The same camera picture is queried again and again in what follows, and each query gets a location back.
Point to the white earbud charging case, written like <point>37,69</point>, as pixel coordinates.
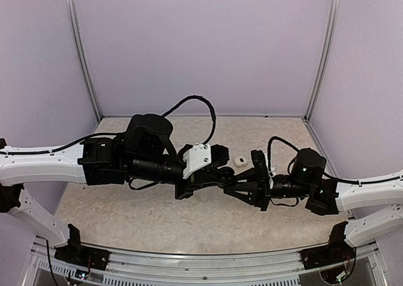
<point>240,161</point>

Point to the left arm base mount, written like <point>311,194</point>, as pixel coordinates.
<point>74,252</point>

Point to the right aluminium frame post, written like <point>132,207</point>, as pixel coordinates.
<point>323,59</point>

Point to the black round charging case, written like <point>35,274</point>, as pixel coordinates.
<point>227,171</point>

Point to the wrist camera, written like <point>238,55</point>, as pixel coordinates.
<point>259,160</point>
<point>202,156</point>

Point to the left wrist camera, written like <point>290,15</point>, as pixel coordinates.
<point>202,156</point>

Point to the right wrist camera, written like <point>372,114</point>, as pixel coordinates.
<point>259,160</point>

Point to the front aluminium rail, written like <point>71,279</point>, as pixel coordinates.
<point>129,267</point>

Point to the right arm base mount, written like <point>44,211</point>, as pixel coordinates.
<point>336,250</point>

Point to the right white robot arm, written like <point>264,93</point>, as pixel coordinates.
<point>325,196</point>

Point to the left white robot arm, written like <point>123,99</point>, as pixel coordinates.
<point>144,151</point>

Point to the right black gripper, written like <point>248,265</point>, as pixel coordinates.
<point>259,191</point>

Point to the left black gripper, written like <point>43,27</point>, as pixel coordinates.
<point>197,181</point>

